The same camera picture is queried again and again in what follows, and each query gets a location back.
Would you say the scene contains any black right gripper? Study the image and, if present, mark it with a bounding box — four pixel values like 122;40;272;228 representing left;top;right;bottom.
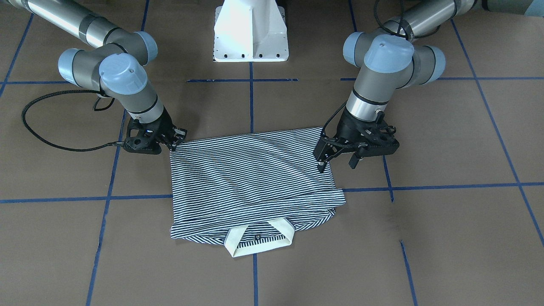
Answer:
122;110;188;154

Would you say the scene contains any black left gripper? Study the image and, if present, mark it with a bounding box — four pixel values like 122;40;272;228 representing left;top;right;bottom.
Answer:
313;109;400;173

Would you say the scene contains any navy white striped polo shirt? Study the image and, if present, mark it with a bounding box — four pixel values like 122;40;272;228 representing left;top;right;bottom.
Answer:
170;127;346;258

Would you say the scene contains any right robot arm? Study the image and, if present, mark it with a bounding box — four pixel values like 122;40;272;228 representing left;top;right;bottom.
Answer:
8;0;187;155

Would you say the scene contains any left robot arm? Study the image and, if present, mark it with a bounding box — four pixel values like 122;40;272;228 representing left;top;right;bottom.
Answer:
314;0;543;173

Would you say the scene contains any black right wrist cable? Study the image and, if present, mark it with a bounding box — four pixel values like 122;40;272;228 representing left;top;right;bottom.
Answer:
21;89;128;152

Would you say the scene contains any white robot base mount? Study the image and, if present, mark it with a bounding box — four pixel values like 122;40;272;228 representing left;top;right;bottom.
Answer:
212;0;289;62

